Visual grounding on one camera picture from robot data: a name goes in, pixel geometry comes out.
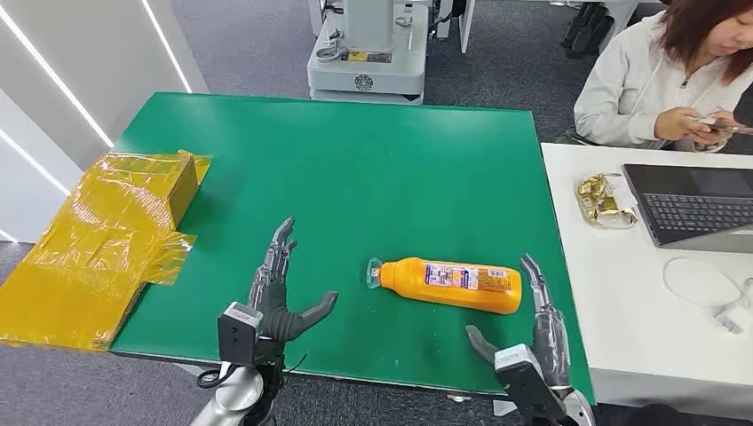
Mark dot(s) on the gold foil wrapper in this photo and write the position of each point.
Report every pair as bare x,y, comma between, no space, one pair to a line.
600,203

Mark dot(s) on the yellow taped cardboard box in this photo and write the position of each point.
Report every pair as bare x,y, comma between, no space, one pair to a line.
100,253

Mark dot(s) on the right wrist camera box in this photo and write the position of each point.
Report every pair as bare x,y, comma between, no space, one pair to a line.
526,379

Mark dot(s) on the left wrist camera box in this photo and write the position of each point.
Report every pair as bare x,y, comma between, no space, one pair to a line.
238,332

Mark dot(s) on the smartphone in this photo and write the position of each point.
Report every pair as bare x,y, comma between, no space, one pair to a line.
735,128

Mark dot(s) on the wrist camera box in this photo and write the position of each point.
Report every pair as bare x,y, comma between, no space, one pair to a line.
526,379
238,332

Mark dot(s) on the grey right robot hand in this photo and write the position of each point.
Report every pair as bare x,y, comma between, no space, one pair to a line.
550,338

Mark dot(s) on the dark grey laptop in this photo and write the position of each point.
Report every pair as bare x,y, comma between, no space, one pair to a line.
691,206

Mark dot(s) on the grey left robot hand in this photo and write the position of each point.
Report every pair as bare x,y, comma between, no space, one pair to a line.
272,297

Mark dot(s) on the person's right hand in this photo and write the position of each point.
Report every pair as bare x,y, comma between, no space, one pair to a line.
673,123

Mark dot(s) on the black chair base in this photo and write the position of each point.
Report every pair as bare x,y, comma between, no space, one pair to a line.
585,29

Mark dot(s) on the person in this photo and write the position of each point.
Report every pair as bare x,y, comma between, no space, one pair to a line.
635,82

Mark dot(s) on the orange plastic bottle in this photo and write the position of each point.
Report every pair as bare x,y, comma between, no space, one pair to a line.
453,285

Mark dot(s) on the white desk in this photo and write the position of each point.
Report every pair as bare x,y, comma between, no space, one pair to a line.
635,317

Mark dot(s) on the person's left hand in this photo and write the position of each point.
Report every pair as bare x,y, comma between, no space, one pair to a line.
715,132

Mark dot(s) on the white robot base machine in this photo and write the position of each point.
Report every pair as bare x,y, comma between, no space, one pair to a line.
370,64

